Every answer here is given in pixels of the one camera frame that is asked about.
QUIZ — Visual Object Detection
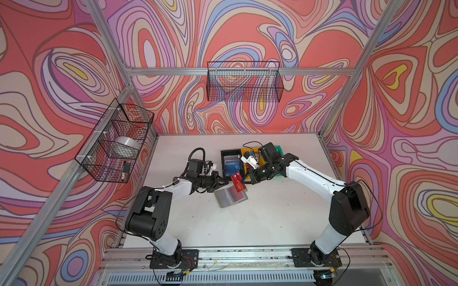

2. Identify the back black wire basket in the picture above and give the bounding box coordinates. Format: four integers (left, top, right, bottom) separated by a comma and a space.
206, 60, 285, 102

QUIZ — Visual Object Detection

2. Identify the green plastic bin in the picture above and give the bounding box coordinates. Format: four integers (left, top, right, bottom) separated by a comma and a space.
259, 143, 285, 178

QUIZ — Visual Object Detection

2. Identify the grey leather card holder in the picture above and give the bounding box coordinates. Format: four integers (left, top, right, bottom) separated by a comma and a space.
214, 186, 248, 209

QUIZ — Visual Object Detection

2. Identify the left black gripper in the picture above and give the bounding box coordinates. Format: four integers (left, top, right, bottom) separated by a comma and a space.
196, 172, 229, 193

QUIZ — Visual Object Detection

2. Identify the red VIP card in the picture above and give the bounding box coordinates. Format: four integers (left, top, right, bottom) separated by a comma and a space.
231, 172, 246, 193

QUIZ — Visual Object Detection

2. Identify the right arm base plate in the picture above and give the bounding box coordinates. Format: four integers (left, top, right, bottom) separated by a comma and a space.
287, 247, 342, 269

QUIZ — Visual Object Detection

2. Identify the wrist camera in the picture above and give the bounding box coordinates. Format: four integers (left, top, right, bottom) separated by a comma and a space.
243, 154, 259, 169
187, 158, 205, 177

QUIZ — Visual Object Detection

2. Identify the white tape roll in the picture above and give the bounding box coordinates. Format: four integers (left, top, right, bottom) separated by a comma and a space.
112, 137, 140, 160

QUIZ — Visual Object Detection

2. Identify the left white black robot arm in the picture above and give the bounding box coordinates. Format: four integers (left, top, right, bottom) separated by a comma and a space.
124, 170, 229, 256

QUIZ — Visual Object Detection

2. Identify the black plastic bin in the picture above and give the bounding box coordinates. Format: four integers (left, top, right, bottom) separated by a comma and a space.
220, 149, 245, 179

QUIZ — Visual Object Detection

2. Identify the yellow plastic bin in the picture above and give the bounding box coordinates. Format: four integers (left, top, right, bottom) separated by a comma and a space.
241, 148, 265, 173

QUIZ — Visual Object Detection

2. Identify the black wire basket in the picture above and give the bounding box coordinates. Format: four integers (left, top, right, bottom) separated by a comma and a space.
75, 99, 155, 184
206, 60, 285, 102

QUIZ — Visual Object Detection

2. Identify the left black wire basket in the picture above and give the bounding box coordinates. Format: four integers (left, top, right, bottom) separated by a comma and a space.
75, 99, 155, 184

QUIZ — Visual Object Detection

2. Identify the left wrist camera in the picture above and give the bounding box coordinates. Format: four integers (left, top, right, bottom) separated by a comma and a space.
187, 158, 205, 177

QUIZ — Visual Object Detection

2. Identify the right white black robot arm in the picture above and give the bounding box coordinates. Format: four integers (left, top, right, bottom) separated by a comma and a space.
240, 143, 370, 264

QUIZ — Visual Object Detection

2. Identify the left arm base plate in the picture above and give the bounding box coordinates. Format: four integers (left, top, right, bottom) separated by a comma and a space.
146, 249, 199, 270

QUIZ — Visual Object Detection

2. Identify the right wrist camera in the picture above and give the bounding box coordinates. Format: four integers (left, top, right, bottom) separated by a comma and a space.
243, 154, 259, 169

